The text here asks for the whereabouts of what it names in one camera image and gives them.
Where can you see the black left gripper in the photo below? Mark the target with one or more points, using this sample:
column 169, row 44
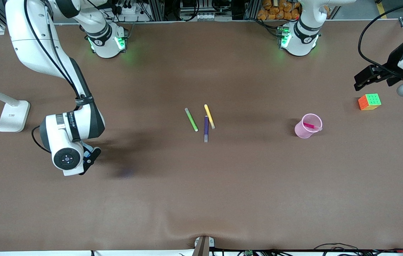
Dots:
column 394, row 59

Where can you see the pink marker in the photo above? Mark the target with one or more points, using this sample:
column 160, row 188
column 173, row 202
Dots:
column 311, row 126

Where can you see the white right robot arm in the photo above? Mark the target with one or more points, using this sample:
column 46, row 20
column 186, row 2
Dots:
column 34, row 42

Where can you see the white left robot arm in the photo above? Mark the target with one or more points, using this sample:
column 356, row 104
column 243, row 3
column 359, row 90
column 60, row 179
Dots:
column 299, row 37

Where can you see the colourful puzzle cube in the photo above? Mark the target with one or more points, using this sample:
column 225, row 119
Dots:
column 369, row 101

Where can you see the pink plastic cup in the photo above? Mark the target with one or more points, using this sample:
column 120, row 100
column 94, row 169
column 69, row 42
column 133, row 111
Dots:
column 306, row 128

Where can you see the white desk lamp stand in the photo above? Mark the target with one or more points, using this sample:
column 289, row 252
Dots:
column 13, row 115

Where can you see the green marker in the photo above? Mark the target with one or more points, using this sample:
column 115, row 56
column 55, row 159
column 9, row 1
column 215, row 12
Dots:
column 191, row 119

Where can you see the orange packaged snacks pile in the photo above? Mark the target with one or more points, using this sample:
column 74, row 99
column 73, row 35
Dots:
column 279, row 9

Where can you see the purple marker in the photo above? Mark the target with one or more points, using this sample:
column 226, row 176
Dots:
column 206, row 128

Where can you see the yellow marker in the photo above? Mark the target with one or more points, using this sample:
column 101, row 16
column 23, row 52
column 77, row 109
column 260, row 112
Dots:
column 209, row 116

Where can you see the white power strip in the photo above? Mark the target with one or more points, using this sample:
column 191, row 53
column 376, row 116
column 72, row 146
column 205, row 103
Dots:
column 127, row 10

